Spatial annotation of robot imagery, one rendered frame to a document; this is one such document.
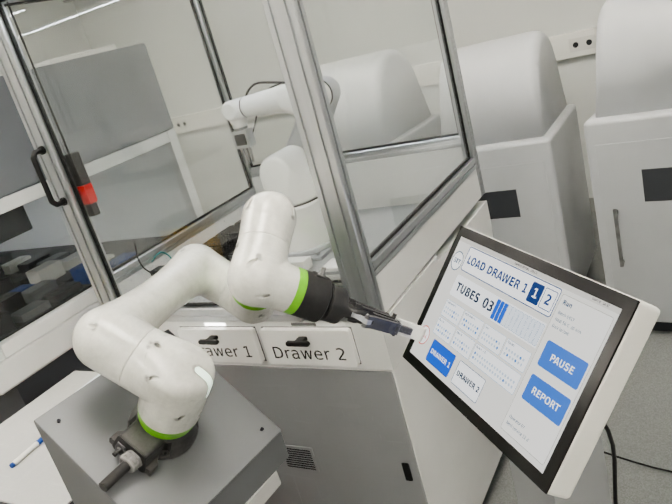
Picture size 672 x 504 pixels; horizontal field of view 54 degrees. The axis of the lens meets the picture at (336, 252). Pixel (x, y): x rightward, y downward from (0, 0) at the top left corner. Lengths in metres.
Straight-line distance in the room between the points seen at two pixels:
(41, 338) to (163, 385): 1.34
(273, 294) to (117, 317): 0.32
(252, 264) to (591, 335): 0.58
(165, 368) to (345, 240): 0.56
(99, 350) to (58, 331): 1.29
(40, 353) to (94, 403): 1.07
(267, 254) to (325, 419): 0.84
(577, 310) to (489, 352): 0.20
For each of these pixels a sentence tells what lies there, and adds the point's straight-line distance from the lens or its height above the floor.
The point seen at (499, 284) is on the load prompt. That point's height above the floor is 1.14.
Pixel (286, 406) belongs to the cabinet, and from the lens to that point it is 2.01.
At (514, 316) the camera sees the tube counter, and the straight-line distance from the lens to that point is 1.19.
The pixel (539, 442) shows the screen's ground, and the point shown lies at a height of 1.00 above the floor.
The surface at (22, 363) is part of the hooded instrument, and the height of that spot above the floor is 0.86.
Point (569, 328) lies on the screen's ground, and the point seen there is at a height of 1.14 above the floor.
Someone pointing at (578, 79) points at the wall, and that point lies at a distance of 4.63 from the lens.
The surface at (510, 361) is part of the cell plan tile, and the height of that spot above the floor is 1.06.
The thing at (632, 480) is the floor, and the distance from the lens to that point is 2.54.
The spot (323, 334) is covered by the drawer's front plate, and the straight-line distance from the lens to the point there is 1.76.
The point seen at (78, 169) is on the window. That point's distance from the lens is 2.13.
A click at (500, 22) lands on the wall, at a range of 4.70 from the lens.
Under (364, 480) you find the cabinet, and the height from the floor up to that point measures 0.42.
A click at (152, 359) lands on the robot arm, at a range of 1.31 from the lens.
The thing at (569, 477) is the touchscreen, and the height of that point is 0.97.
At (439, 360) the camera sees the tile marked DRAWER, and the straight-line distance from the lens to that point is 1.34.
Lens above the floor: 1.67
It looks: 19 degrees down
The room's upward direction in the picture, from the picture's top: 16 degrees counter-clockwise
